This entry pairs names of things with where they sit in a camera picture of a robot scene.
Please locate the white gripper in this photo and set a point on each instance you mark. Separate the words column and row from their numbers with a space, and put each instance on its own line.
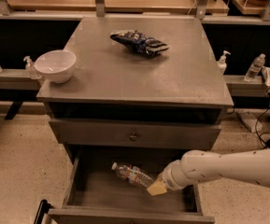
column 167, row 178

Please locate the clear plastic water bottle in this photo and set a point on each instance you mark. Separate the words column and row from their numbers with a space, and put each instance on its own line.
column 132, row 174

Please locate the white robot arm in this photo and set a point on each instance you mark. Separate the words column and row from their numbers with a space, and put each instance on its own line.
column 197, row 166

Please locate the round metal drawer knob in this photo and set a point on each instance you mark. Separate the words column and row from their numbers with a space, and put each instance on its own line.
column 133, row 136

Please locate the open grey middle drawer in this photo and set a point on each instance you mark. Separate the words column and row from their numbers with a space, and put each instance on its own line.
column 96, row 195

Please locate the closed grey top drawer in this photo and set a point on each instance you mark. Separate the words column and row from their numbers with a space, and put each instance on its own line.
column 116, row 134

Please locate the grey drawer cabinet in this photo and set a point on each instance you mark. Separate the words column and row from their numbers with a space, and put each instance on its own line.
column 181, row 85

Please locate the right sanitizer pump bottle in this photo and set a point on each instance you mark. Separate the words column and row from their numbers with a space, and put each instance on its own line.
column 222, row 61

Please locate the sanitizer pump bottle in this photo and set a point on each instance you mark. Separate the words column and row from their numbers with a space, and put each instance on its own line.
column 30, row 68
column 222, row 61

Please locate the right shelf water bottle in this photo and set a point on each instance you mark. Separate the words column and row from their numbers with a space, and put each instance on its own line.
column 255, row 68

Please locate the left sanitizer pump bottle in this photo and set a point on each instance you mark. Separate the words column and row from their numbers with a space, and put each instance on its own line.
column 30, row 68

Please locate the black chair part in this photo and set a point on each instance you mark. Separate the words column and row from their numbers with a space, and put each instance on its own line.
column 42, row 210

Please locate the blue chip bag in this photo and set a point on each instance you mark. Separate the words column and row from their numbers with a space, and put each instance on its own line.
column 140, row 43

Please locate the white bowl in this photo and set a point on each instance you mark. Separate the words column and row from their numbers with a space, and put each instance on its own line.
column 56, row 66

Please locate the wooden back table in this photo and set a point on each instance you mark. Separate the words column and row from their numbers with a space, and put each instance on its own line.
column 124, row 6

